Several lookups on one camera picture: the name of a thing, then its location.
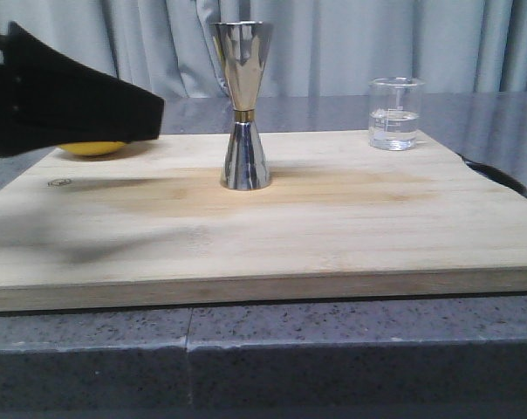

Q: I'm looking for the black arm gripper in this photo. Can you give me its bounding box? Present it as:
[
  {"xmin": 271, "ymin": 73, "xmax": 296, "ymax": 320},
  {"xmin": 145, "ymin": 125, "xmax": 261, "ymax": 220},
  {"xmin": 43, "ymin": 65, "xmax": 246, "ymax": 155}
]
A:
[{"xmin": 0, "ymin": 22, "xmax": 164, "ymax": 157}]

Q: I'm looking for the silver steel jigger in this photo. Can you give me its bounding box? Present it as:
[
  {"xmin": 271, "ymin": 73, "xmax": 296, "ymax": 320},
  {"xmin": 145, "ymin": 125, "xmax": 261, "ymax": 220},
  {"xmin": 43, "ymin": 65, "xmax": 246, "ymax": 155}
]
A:
[{"xmin": 212, "ymin": 21, "xmax": 272, "ymax": 191}]

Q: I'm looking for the clear glass beaker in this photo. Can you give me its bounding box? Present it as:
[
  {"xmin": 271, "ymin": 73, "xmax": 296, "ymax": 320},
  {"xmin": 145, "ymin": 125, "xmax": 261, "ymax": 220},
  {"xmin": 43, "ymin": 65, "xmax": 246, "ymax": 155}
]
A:
[{"xmin": 368, "ymin": 77, "xmax": 424, "ymax": 151}]

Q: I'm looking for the yellow lemon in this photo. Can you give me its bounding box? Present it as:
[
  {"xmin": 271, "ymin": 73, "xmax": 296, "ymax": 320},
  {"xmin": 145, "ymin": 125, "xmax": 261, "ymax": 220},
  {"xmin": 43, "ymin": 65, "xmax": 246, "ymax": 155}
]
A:
[{"xmin": 58, "ymin": 141, "xmax": 126, "ymax": 157}]

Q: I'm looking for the wooden cutting board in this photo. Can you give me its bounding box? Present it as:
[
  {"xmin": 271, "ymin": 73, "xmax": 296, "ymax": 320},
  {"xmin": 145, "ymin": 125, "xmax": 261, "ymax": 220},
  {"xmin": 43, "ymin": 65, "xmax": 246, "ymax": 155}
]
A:
[{"xmin": 0, "ymin": 131, "xmax": 527, "ymax": 312}]

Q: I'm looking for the black cutting board handle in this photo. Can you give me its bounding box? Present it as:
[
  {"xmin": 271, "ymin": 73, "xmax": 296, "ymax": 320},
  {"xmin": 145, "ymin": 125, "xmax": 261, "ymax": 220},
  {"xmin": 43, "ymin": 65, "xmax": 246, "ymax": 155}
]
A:
[{"xmin": 458, "ymin": 154, "xmax": 527, "ymax": 199}]

